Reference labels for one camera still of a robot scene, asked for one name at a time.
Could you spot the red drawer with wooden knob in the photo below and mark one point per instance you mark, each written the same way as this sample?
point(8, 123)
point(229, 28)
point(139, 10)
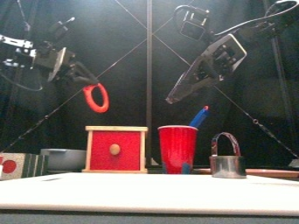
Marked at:
point(103, 148)

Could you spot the white cutting board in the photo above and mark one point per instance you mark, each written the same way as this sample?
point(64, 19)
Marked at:
point(155, 192)

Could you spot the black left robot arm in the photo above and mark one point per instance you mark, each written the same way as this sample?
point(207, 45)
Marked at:
point(14, 51)

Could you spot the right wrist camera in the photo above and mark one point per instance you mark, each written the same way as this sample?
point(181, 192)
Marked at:
point(192, 24)

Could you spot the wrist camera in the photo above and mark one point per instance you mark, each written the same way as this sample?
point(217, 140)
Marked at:
point(60, 27)
point(192, 24)

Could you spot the blue plastic tool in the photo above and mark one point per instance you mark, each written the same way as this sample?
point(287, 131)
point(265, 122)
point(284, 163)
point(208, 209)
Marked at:
point(199, 116)

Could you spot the striped block with red dot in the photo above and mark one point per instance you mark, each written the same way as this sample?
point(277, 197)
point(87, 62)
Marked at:
point(14, 166)

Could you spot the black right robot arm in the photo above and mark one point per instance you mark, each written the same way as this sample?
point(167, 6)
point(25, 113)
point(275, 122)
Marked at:
point(276, 16)

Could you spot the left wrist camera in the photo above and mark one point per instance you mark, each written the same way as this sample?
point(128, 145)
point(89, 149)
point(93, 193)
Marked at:
point(60, 27)

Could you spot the wooden drawer cabinet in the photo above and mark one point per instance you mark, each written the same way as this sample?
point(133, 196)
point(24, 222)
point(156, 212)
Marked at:
point(116, 128)

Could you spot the black vertical frame pole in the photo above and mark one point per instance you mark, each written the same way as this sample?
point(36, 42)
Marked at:
point(148, 87)

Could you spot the silver frame bracket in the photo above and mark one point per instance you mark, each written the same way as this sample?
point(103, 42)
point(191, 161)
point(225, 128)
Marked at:
point(293, 163)

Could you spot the red plastic cup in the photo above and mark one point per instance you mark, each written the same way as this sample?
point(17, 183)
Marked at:
point(176, 145)

